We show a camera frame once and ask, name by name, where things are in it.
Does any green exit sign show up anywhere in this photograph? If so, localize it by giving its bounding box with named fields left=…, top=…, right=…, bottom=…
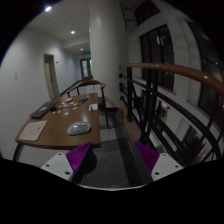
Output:
left=83, top=51, right=91, bottom=55

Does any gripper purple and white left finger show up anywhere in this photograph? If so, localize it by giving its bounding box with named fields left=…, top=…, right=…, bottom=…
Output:
left=41, top=142, right=92, bottom=181

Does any white small box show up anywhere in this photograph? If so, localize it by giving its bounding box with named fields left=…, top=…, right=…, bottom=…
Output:
left=89, top=104, right=98, bottom=111

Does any brown wooden table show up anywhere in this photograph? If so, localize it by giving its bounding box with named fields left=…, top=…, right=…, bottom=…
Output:
left=13, top=93, right=101, bottom=161

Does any glass double door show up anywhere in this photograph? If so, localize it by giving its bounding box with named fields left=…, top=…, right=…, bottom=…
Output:
left=80, top=58, right=92, bottom=80

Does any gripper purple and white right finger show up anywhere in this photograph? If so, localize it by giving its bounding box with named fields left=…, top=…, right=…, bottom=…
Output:
left=135, top=142, right=182, bottom=182

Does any wooden chair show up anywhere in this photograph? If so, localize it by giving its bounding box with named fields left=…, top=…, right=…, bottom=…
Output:
left=67, top=79, right=109, bottom=130

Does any white door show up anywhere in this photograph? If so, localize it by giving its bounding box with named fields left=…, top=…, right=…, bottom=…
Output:
left=43, top=54, right=60, bottom=100

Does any black railing with wooden handrail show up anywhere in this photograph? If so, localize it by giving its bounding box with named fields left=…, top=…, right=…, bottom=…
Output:
left=119, top=63, right=224, bottom=166

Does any beige mouse pad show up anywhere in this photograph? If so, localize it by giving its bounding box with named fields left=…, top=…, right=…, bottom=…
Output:
left=19, top=120, right=47, bottom=141

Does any dark laptop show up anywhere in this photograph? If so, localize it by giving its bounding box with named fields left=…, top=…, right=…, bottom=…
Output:
left=30, top=103, right=56, bottom=118

